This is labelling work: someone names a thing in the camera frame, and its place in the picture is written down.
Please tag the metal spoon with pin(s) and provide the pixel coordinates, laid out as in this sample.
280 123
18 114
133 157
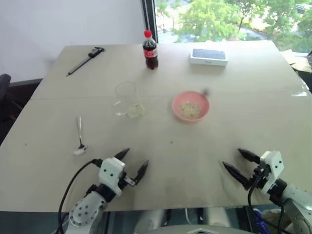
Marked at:
80 146

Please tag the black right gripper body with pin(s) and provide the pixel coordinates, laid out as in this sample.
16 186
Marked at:
259 179

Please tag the cola bottle with red cap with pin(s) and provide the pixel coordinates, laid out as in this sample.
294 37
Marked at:
150 54

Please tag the black digital caliper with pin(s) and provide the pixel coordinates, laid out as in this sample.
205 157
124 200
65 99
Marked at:
84 62

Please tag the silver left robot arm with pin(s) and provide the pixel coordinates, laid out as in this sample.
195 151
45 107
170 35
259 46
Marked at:
84 209

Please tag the black office chair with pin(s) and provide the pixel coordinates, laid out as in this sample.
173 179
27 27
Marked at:
4 86

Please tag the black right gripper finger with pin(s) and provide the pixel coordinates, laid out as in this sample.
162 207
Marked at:
249 155
236 171

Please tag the white phone box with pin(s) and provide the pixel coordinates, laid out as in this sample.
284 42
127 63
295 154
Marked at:
208 58

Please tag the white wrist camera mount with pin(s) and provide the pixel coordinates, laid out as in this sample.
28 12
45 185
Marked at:
111 170
273 168

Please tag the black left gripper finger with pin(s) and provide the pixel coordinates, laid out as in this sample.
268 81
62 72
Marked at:
122 153
142 170

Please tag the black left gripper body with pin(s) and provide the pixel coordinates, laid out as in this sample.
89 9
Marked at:
128 181

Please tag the brown cardboard box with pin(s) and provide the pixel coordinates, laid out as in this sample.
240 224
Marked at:
298 62

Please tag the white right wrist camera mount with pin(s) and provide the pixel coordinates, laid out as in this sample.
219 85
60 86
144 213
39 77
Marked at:
273 168

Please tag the black window frame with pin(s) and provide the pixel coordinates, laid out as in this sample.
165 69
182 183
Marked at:
150 14

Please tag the clear glass mug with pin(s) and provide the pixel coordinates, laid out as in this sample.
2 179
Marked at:
125 96

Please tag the pink bowl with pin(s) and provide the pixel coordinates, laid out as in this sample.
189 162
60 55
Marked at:
178 109

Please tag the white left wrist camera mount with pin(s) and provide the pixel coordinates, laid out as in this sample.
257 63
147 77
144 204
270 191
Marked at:
111 170

